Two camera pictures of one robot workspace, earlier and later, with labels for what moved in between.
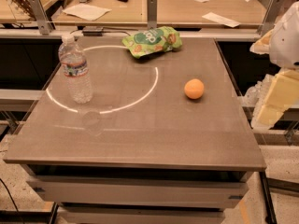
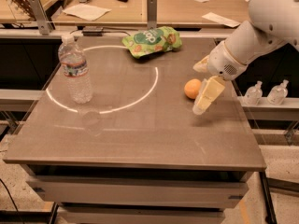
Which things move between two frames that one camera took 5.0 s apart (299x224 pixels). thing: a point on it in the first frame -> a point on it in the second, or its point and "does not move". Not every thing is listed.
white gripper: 286,44 -> 222,63
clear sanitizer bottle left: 250,96 does not move
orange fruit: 193,89 does not move
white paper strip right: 221,20 does not move
